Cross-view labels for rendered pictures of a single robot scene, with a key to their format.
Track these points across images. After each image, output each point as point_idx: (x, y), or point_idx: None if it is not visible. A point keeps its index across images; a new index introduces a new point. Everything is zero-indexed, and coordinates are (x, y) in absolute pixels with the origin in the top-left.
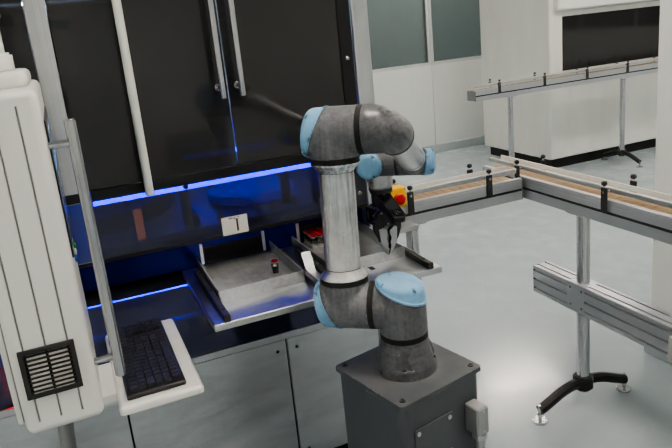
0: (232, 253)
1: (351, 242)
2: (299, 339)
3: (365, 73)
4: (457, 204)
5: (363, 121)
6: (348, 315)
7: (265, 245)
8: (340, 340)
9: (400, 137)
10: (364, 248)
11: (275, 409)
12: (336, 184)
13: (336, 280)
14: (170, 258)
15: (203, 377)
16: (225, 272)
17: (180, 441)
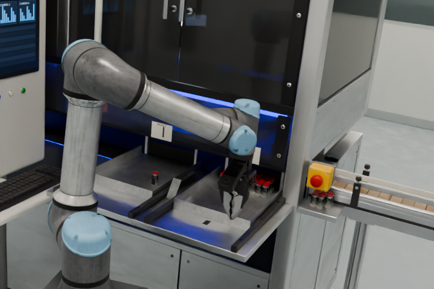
0: (170, 156)
1: (71, 169)
2: (192, 257)
3: (314, 37)
4: (416, 224)
5: (77, 62)
6: (52, 229)
7: (196, 162)
8: (227, 281)
9: (106, 91)
10: (245, 207)
11: None
12: (69, 112)
13: (54, 195)
14: (124, 137)
15: (114, 239)
16: (139, 166)
17: None
